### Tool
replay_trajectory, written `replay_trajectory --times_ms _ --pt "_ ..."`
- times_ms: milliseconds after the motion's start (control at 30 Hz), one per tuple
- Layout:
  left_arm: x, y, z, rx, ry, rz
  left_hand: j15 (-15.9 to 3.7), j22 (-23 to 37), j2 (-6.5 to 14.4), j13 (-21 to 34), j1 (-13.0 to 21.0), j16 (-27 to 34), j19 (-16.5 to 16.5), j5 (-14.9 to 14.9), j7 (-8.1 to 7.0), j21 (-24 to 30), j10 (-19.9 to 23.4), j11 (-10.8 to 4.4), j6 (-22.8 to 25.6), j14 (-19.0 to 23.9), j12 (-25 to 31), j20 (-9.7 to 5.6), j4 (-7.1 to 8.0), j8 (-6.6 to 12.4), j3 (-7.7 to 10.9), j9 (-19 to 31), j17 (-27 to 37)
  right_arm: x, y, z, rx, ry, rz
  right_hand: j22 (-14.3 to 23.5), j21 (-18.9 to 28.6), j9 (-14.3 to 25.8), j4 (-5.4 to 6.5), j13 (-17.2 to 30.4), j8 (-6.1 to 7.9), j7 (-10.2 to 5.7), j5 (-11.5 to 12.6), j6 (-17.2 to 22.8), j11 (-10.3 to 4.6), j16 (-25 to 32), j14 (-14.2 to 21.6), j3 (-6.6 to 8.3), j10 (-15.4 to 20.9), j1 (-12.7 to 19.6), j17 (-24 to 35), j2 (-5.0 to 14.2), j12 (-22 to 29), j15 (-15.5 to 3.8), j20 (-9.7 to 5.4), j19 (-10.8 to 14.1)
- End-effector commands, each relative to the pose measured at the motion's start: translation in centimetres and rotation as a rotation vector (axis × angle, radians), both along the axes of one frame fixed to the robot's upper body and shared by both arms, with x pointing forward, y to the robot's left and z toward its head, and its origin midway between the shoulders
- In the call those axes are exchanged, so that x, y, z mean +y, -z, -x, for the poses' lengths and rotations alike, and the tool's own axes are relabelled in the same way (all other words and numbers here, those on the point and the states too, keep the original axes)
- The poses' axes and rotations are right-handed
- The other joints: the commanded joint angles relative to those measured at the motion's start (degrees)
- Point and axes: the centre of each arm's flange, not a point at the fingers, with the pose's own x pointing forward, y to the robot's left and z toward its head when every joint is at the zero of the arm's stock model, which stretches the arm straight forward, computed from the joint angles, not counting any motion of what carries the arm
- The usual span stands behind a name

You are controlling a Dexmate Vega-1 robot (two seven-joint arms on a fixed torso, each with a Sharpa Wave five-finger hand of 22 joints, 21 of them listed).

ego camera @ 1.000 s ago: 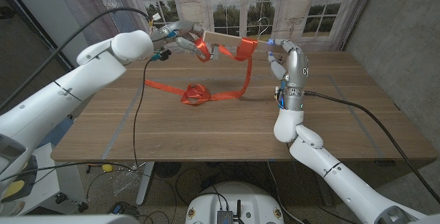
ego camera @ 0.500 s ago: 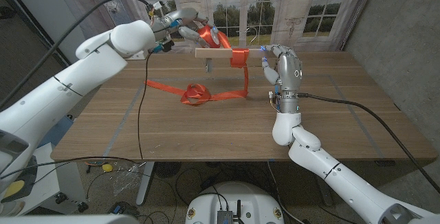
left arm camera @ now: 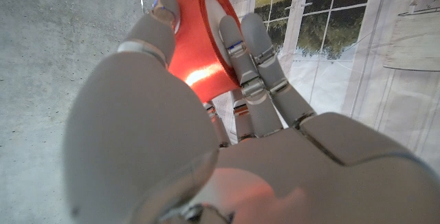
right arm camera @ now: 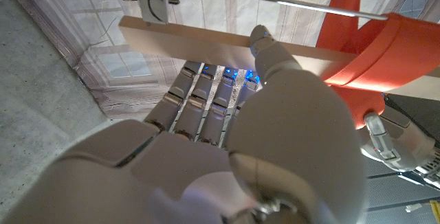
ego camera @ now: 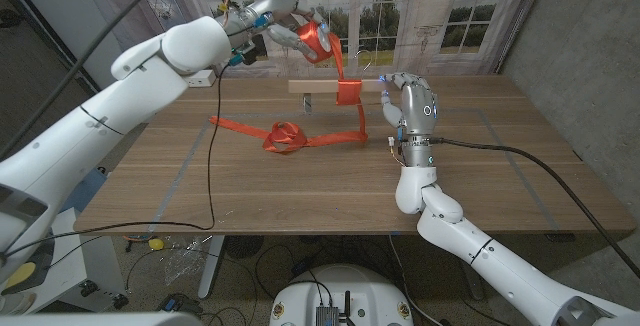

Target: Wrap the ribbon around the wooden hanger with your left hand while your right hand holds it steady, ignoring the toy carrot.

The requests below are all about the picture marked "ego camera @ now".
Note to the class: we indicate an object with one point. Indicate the orange ribbon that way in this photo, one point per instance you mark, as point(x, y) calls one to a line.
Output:
point(348, 93)

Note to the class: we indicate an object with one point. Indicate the blue plastic bin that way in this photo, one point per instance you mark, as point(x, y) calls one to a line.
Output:
point(87, 191)

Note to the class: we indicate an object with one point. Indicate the black yellow foot pedal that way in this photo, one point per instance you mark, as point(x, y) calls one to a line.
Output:
point(25, 273)

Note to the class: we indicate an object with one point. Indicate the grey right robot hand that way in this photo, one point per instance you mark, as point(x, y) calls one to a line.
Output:
point(417, 108)

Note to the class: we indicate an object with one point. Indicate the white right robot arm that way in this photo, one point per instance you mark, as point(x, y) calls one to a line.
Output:
point(475, 251)

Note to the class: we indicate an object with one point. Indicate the small yellow ball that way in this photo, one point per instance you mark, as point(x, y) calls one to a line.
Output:
point(156, 244)

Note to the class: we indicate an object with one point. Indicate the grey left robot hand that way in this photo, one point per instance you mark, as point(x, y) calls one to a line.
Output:
point(270, 8)

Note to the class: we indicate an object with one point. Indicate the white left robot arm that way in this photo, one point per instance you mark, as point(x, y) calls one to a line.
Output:
point(100, 126)

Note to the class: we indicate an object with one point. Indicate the white power strip box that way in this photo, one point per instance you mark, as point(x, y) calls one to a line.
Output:
point(205, 80)

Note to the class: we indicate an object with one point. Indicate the white robot chest shell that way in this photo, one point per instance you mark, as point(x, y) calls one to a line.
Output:
point(100, 320)

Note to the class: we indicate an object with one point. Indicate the white side cabinet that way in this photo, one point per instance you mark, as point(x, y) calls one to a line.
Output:
point(85, 261)

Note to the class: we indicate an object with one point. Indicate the clear plastic bag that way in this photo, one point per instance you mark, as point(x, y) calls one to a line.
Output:
point(185, 263)

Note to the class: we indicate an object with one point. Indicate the metal table leg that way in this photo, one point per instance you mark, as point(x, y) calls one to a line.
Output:
point(212, 266)

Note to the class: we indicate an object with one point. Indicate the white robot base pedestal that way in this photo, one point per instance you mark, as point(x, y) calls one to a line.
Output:
point(345, 286)

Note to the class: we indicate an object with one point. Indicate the printed window backdrop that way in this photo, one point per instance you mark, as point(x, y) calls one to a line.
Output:
point(425, 16)

